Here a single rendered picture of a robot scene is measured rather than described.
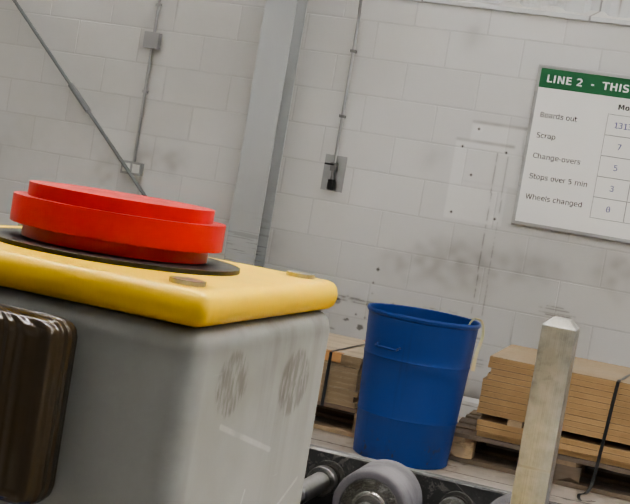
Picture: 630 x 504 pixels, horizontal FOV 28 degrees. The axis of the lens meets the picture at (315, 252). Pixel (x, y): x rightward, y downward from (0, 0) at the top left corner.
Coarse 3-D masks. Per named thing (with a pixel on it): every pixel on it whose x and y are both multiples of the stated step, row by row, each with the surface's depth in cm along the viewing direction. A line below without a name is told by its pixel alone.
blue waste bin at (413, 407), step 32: (384, 320) 580; (416, 320) 571; (448, 320) 619; (480, 320) 589; (384, 352) 580; (416, 352) 573; (448, 352) 575; (384, 384) 580; (416, 384) 575; (448, 384) 579; (384, 416) 579; (416, 416) 576; (448, 416) 583; (384, 448) 580; (416, 448) 578; (448, 448) 591
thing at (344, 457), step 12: (312, 444) 193; (312, 456) 191; (324, 456) 190; (336, 456) 190; (348, 456) 189; (360, 456) 190; (312, 468) 191; (348, 468) 189; (408, 468) 187; (420, 480) 186; (432, 480) 185; (444, 480) 184; (456, 480) 185; (432, 492) 185; (444, 492) 184; (468, 492) 183; (480, 492) 183; (492, 492) 182; (504, 492) 182
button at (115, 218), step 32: (32, 192) 23; (64, 192) 22; (96, 192) 23; (32, 224) 22; (64, 224) 22; (96, 224) 22; (128, 224) 22; (160, 224) 22; (192, 224) 22; (128, 256) 22; (160, 256) 22; (192, 256) 23
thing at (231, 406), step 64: (0, 256) 21; (64, 256) 21; (128, 320) 20; (192, 320) 19; (256, 320) 22; (320, 320) 25; (128, 384) 20; (192, 384) 20; (256, 384) 22; (64, 448) 20; (128, 448) 20; (192, 448) 20; (256, 448) 23
